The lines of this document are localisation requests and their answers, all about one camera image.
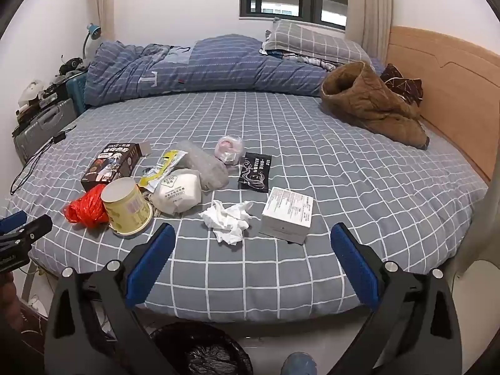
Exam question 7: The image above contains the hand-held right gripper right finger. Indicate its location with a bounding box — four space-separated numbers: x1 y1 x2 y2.
330 222 463 375

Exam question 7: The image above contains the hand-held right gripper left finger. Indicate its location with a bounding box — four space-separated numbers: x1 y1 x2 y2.
44 222 176 375

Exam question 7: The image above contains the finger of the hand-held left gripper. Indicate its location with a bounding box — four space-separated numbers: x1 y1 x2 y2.
0 210 28 232
0 214 53 251

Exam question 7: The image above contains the yellow paper noodle cup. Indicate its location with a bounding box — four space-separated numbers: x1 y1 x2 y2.
101 177 154 236

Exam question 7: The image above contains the white face mask package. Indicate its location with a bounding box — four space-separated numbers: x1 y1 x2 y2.
150 169 202 215

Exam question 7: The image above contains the small white cardboard box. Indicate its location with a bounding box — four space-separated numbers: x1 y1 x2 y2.
258 187 315 245

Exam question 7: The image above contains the white tissue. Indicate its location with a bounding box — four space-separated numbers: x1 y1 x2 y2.
198 200 254 245

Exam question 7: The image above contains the yellow snack wrapper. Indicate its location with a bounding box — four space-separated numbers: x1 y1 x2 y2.
138 150 187 194

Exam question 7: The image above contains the brown cookie box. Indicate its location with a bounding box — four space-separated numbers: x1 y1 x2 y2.
81 142 152 196

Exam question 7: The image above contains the trash bin with black liner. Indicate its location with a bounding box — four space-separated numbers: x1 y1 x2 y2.
150 322 254 375

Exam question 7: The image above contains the clear bubble wrap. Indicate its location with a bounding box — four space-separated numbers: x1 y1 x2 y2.
172 140 230 192

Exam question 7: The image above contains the black printed packet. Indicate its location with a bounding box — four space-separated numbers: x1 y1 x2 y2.
238 152 274 193

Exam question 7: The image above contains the clear plastic bag red print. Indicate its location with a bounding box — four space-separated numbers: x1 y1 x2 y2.
215 136 245 165

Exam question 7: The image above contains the grey suitcase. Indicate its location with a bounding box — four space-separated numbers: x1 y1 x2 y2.
13 97 79 165

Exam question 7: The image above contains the blue slipper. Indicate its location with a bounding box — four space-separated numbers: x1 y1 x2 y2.
281 352 319 375

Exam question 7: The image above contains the cream rounded furniture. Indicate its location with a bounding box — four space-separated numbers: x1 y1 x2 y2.
449 187 500 375

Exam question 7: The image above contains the grey checked bed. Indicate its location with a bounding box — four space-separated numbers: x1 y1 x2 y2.
6 91 489 323

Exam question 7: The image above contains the white rounded appliance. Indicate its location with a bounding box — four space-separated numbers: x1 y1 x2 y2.
17 79 44 108

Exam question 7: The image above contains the pile of dark gadgets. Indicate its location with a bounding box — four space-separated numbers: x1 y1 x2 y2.
16 76 73 126

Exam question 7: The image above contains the teal suitcase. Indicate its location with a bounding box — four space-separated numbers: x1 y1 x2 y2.
66 71 88 116

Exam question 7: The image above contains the brown fleece jacket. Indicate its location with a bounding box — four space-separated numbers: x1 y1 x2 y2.
319 61 430 150

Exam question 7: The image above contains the black gadget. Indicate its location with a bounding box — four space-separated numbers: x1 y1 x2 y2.
58 57 88 77

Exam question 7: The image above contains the dark patterned cushion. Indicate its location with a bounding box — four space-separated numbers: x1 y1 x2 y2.
380 63 424 106

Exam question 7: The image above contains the wooden headboard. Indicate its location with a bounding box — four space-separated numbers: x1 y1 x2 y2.
386 26 500 182

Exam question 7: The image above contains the striped folded cloth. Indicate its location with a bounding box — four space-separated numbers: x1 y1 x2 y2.
281 52 340 72

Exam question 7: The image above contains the blue striped duvet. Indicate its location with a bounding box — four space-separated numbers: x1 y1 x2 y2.
84 34 385 107

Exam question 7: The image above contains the blue desk lamp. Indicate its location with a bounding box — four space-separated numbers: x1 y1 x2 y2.
82 23 102 63

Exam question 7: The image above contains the grey checked pillow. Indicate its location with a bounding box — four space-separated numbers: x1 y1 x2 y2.
262 19 372 65

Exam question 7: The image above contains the beige curtain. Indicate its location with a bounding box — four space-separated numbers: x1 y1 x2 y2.
346 0 393 49
88 0 120 42

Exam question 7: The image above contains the black charger cable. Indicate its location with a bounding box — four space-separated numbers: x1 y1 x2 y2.
10 125 77 196

